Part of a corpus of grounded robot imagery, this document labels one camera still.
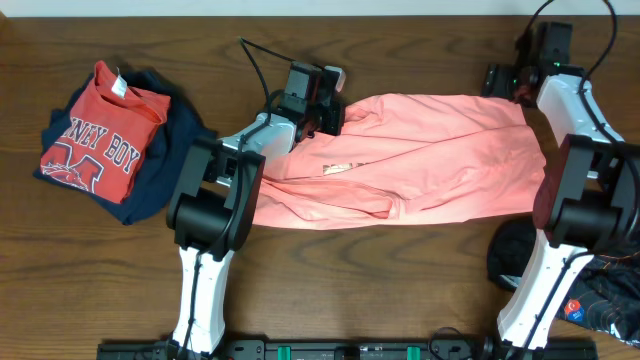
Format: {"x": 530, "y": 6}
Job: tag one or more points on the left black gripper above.
{"x": 337, "y": 119}

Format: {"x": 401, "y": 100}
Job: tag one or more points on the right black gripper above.
{"x": 495, "y": 80}

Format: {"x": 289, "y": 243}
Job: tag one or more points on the pink t-shirt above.
{"x": 407, "y": 160}

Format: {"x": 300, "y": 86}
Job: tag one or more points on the black patterned garment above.
{"x": 605, "y": 295}

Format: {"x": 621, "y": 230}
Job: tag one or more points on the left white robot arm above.
{"x": 214, "y": 202}

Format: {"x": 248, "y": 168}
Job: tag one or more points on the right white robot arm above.
{"x": 586, "y": 206}

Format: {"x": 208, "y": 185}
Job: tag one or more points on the navy folded garment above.
{"x": 157, "y": 176}

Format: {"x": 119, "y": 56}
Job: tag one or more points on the red printed folded t-shirt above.
{"x": 111, "y": 126}

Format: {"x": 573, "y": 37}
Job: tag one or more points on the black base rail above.
{"x": 445, "y": 344}

